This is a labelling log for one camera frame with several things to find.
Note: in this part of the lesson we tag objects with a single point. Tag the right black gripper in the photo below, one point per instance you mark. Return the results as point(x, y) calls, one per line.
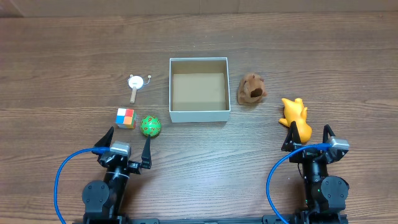
point(311, 155)

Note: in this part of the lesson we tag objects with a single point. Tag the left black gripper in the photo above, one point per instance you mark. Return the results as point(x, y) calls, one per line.
point(121, 159)

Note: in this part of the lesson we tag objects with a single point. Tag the yellow rubber duck toy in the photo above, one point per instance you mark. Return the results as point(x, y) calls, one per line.
point(296, 111)

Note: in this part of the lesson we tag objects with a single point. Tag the multicoloured puzzle cube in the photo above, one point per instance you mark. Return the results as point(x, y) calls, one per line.
point(126, 118)

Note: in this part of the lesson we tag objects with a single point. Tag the green numbered ball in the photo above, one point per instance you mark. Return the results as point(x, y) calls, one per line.
point(150, 126)

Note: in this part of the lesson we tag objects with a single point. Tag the white wooden rattle drum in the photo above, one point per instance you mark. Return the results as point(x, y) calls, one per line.
point(135, 83)

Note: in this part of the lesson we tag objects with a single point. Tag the brown plush toy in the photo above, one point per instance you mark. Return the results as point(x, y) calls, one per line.
point(251, 89)

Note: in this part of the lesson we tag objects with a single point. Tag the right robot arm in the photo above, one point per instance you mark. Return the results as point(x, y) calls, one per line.
point(325, 194)

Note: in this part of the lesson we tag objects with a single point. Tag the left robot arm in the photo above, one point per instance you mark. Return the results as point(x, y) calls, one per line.
point(103, 198)

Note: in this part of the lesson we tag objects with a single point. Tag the white cardboard box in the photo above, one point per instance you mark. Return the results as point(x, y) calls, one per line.
point(199, 90)

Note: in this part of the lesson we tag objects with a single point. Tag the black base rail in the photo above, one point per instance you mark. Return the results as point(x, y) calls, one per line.
point(266, 219)

